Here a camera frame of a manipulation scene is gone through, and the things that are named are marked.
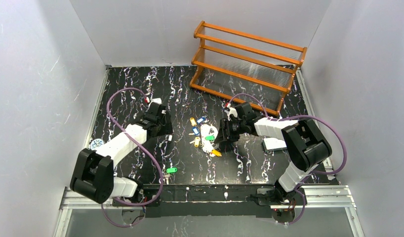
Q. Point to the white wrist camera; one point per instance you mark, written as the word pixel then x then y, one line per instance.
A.
pixel 152 101
pixel 231 112

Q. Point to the aluminium front rail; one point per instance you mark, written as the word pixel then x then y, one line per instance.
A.
pixel 315 195

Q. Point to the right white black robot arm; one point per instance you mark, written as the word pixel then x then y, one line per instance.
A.
pixel 305 144

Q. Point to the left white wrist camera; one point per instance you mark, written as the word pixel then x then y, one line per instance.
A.
pixel 152 101

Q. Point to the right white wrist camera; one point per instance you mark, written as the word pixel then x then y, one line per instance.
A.
pixel 231 112

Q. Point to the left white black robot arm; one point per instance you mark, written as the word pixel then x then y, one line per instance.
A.
pixel 94 176

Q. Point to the blue tag key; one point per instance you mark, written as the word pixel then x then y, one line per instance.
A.
pixel 195 131

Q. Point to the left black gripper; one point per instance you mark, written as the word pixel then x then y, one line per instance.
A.
pixel 161 125

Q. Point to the yellow tag upper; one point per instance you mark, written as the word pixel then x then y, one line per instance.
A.
pixel 193 122

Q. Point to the green tag key near edge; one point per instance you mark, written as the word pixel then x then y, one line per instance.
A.
pixel 169 174

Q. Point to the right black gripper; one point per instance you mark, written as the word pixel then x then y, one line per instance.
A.
pixel 226 130

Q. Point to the orange two-tier rack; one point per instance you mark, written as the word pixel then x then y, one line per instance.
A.
pixel 230 62

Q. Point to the blue white round container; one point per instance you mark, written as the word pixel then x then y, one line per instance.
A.
pixel 96 143

